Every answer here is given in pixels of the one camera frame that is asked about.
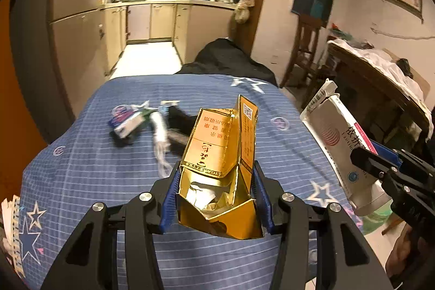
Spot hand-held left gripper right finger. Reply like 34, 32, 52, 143
252, 161, 395, 290

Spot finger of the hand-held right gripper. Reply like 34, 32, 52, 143
370, 140, 403, 160
350, 146, 407, 182

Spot wooden dining table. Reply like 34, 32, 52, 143
326, 40, 434, 144

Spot white sheet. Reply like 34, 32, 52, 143
328, 39, 425, 100

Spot white wall cable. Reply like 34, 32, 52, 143
370, 27, 435, 41

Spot black sock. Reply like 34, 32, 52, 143
166, 105, 199, 155

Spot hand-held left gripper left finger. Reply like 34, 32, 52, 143
40, 160, 181, 290

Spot black plastic bag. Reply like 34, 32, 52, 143
397, 58, 414, 78

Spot blue checked star tablecloth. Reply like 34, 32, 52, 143
14, 73, 361, 290

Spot white power strip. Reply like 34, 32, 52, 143
0, 195, 27, 280

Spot gold cardboard box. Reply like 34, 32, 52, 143
176, 95, 265, 239

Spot beige hanging bag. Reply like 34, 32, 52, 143
234, 0, 255, 24

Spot dark wooden chair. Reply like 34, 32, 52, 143
280, 20, 328, 100

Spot beige kitchen base cabinets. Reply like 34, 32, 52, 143
104, 1, 238, 73

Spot black duffel bag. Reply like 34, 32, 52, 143
175, 38, 276, 87

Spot green-lined trash bin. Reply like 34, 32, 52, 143
355, 205, 392, 236

